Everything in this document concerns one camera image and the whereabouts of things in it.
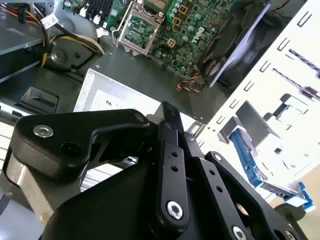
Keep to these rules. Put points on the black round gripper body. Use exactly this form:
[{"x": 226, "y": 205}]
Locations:
[{"x": 112, "y": 212}]

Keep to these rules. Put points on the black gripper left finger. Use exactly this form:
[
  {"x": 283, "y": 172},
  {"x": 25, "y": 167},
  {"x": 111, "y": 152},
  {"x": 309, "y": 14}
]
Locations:
[{"x": 62, "y": 127}]

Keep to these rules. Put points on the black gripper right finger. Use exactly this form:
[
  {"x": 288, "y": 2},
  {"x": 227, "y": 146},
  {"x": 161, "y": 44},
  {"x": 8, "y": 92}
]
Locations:
[{"x": 215, "y": 185}]

